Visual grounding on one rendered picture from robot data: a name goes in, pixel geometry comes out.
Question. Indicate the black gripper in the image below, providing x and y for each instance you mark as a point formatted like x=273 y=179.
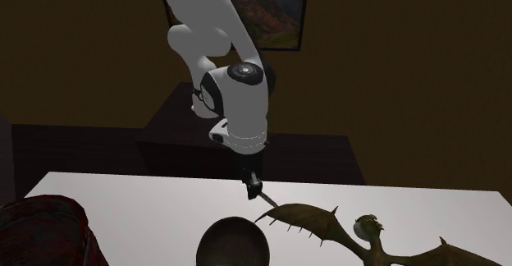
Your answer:
x=250 y=163

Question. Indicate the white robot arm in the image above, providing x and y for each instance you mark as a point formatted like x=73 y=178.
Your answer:
x=244 y=105

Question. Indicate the thin dark grey rod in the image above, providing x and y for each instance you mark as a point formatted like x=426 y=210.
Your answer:
x=268 y=199

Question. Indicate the dark brown bowl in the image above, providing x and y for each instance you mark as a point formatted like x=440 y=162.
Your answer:
x=234 y=243

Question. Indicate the brown dragon figure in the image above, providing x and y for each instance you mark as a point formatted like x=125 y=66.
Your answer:
x=320 y=223

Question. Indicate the dark robot stand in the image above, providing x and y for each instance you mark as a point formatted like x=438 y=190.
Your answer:
x=176 y=145

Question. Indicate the dark red basket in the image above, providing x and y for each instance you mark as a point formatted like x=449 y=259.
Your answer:
x=44 y=233

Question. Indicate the framed landscape wall picture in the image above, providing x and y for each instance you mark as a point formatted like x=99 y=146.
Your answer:
x=276 y=13

